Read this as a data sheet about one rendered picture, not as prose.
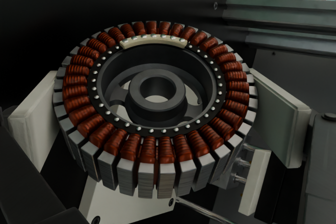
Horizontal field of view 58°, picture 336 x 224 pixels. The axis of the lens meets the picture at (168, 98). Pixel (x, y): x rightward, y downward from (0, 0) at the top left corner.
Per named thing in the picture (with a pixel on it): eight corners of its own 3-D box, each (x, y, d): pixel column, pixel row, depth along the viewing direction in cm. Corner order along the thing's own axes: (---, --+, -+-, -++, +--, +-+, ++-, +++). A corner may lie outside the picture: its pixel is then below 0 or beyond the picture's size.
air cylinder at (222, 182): (189, 175, 41) (226, 190, 39) (204, 122, 42) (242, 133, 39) (204, 173, 46) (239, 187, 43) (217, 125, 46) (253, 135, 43)
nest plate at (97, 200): (71, 232, 25) (81, 239, 24) (121, 57, 25) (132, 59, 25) (165, 206, 38) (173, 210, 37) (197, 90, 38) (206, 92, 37)
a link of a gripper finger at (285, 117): (296, 108, 13) (313, 108, 13) (242, 67, 19) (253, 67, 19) (286, 169, 14) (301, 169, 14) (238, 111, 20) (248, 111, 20)
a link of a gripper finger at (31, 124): (36, 182, 13) (17, 183, 13) (66, 116, 19) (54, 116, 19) (26, 116, 12) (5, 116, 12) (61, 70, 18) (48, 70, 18)
